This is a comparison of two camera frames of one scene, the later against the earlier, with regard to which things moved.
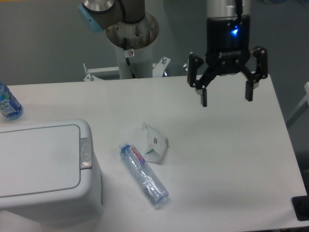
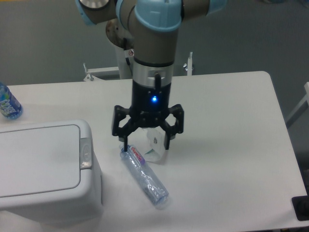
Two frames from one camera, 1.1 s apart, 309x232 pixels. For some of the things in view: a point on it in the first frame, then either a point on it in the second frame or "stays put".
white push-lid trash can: (49, 176) stays put
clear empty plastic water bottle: (145, 175) stays put
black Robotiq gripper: (228, 50) to (150, 105)
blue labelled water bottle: (10, 107) stays put
